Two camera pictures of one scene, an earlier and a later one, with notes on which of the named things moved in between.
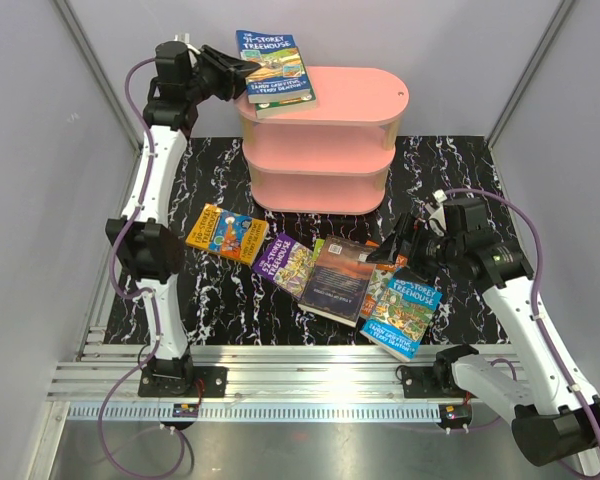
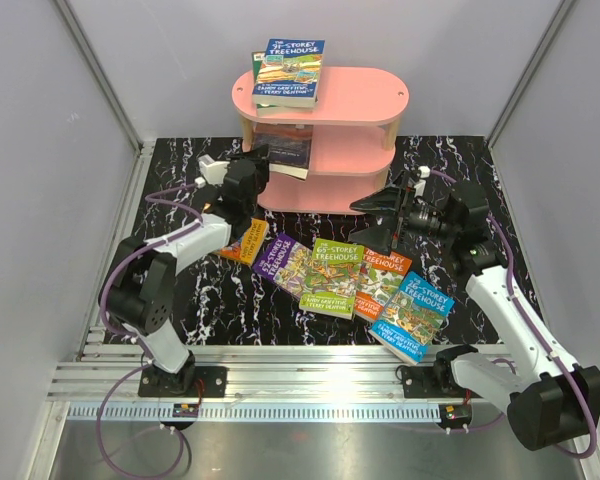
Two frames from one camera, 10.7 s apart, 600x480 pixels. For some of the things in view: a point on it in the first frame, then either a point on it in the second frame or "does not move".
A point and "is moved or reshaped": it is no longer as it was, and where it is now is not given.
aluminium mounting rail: (265, 384) does not move
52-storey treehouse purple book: (286, 262) does not move
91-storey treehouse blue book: (282, 74) is moved or reshaped
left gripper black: (223, 65) → (259, 157)
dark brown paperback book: (336, 279) → (289, 147)
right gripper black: (407, 230) → (384, 201)
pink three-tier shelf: (330, 158) does not move
